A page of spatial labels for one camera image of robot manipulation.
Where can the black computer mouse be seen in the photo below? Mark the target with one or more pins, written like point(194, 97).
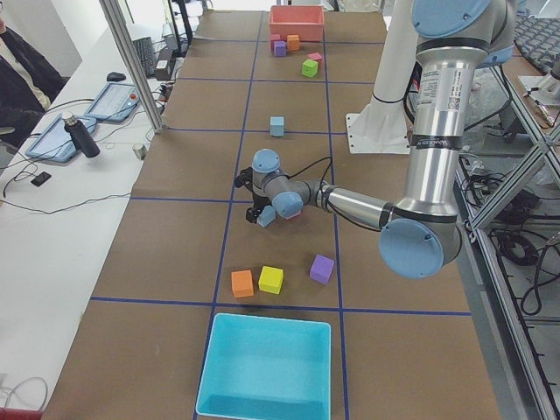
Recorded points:
point(115, 77)

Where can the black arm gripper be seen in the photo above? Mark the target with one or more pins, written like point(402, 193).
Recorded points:
point(260, 202)

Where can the yellow foam block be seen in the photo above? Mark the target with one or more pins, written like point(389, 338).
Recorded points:
point(271, 279)

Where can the orange foam block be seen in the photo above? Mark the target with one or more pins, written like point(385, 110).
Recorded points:
point(292, 42)
point(242, 283)

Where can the upper teach pendant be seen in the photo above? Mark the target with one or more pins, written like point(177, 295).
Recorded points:
point(114, 104)

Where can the purple foam block left side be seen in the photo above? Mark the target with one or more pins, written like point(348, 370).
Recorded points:
point(321, 269)

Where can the light blue foam block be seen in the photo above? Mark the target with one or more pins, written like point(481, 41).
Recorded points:
point(266, 217)
point(276, 126)

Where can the pink plastic tray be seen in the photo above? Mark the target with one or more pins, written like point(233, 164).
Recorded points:
point(306, 21)

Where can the silver tape roll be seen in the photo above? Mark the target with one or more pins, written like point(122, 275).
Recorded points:
point(140, 150)

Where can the seated person dark jacket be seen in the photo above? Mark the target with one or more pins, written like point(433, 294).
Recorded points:
point(29, 85)

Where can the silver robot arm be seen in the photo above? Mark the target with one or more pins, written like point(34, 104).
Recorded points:
point(419, 233)

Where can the purple foam block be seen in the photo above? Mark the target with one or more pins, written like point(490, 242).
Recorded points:
point(279, 48)
point(321, 269)

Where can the blue plastic tray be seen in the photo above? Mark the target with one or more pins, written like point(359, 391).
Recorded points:
point(266, 368)

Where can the orange foam block left side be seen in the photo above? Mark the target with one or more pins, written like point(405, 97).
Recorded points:
point(242, 283)

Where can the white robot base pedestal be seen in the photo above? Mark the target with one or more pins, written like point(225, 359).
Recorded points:
point(381, 126)

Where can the orange foam block right side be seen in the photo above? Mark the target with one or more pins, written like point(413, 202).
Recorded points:
point(292, 42)

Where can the pink foam block near green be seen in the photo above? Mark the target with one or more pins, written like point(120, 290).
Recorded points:
point(316, 56)

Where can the purple foam block right side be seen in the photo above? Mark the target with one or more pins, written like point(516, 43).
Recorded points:
point(279, 48)

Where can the lower teach pendant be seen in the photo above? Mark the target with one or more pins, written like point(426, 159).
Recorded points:
point(56, 145)

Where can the teach pendant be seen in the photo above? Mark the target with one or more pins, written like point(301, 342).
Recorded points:
point(56, 145)
point(114, 104)

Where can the dark pink foam block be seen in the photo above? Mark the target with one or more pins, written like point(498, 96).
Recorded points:
point(273, 38)

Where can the aluminium frame post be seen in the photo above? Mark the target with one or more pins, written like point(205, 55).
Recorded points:
point(117, 24)

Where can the black smartphone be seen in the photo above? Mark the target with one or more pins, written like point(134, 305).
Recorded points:
point(41, 178)

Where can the black water bottle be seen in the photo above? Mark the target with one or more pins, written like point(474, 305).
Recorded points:
point(79, 134)

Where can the black keyboard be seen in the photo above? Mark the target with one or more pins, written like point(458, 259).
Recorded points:
point(144, 48)

